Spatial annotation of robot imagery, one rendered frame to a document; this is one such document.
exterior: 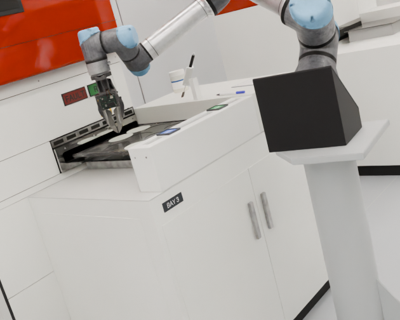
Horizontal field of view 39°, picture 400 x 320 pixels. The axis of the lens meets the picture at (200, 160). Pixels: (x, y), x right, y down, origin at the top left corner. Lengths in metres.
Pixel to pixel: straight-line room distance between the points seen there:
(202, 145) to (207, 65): 3.42
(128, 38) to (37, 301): 1.00
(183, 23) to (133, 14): 2.65
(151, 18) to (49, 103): 2.68
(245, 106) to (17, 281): 1.01
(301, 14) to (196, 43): 3.51
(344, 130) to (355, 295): 0.55
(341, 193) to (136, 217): 0.62
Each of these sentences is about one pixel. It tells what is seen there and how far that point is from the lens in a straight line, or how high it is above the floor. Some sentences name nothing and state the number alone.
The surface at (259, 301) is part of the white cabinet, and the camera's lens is 2.07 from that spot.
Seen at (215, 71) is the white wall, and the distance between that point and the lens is 5.27.
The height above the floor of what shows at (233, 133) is 0.87.
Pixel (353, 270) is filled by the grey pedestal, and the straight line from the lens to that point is 1.86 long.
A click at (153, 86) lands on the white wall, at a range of 4.64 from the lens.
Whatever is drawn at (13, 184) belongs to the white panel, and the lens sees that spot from 2.08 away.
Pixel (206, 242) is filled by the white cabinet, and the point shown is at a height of 0.60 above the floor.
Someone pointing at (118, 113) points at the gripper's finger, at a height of 1.03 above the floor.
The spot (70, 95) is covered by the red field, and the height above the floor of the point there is 1.11.
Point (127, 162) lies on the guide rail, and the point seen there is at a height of 0.84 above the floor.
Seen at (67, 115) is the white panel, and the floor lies 1.04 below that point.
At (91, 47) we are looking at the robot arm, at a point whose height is 1.26.
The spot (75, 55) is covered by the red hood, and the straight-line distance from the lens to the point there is 2.22.
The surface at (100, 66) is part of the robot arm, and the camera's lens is 1.92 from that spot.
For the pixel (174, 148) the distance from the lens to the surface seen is 1.70.
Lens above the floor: 1.30
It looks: 15 degrees down
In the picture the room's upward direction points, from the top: 15 degrees counter-clockwise
